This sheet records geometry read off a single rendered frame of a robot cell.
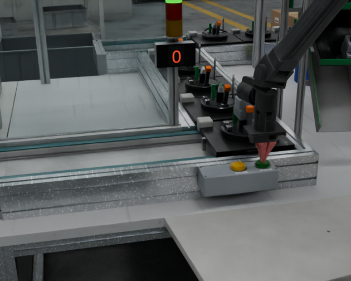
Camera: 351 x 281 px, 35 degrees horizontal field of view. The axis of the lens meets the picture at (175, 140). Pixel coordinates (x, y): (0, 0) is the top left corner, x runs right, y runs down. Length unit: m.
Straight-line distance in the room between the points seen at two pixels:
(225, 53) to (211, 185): 1.49
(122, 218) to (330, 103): 0.73
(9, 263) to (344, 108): 1.07
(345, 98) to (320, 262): 0.62
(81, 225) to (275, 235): 0.50
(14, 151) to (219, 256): 0.74
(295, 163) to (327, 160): 0.25
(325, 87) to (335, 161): 0.24
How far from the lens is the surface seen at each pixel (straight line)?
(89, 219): 1.49
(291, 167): 1.62
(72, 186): 1.49
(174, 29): 1.67
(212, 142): 1.65
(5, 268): 1.54
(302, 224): 1.47
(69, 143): 1.74
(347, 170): 1.79
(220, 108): 1.88
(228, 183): 1.49
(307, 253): 1.37
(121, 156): 1.70
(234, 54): 2.90
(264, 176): 1.51
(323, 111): 1.75
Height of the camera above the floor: 1.61
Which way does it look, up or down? 23 degrees down
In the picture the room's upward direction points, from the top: 1 degrees counter-clockwise
